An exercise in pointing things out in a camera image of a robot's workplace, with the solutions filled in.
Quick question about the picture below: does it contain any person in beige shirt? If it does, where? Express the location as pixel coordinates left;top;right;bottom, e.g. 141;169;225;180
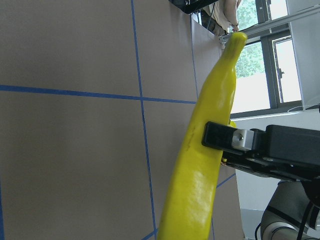
201;0;242;37

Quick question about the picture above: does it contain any yellow banana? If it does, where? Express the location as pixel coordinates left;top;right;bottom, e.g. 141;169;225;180
157;32;248;240

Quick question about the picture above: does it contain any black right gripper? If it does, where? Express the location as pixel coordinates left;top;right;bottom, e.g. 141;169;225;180
201;121;320;182

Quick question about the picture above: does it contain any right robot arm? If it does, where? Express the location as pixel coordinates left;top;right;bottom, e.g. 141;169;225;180
202;121;320;240

